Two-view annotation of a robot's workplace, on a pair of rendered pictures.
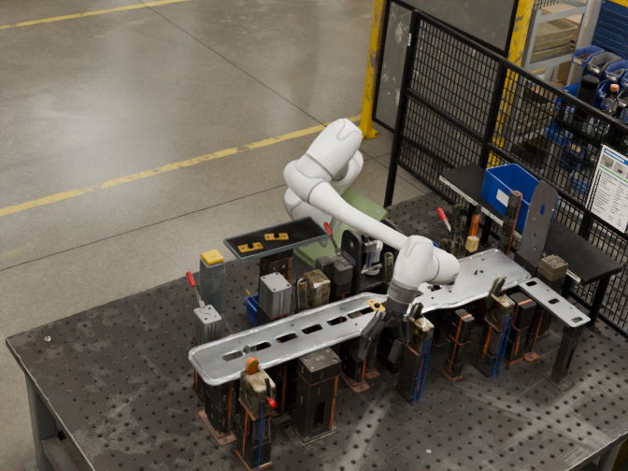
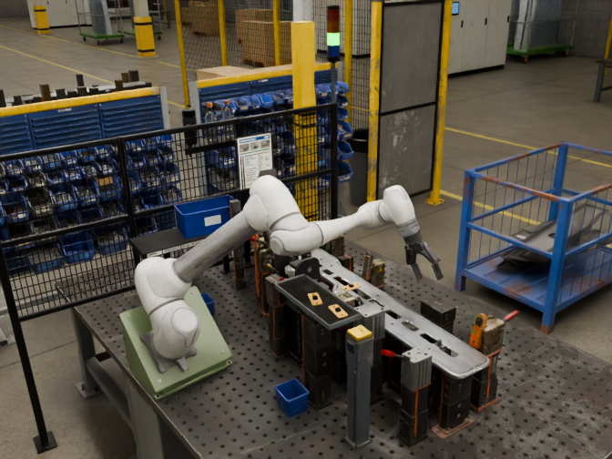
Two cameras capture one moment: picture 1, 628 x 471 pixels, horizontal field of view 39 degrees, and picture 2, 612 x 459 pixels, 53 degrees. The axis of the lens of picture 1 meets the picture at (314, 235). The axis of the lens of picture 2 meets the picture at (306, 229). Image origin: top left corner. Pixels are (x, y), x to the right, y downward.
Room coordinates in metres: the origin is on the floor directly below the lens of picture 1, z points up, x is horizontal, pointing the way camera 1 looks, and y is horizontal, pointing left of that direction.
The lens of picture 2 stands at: (2.62, 2.06, 2.27)
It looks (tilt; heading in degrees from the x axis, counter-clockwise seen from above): 23 degrees down; 273
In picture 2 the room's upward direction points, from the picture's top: 1 degrees counter-clockwise
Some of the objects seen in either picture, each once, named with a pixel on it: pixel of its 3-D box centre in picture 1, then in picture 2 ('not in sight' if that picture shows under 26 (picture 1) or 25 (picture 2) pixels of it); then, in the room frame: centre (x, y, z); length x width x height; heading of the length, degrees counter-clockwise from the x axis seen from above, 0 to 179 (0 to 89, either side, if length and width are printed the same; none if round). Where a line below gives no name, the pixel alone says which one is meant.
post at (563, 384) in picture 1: (565, 351); not in sight; (2.58, -0.97, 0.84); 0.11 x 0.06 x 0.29; 35
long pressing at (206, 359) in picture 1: (373, 310); (355, 289); (2.52, -0.24, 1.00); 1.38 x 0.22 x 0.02; 125
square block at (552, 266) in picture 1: (544, 297); not in sight; (2.85, -0.93, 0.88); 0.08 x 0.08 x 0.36; 35
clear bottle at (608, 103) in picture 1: (607, 108); (210, 121); (3.25, -1.10, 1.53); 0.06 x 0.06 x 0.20
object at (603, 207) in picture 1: (615, 188); (255, 160); (3.04, -1.14, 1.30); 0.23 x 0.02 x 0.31; 35
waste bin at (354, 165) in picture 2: not in sight; (369, 168); (2.23, -3.91, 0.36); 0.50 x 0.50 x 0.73
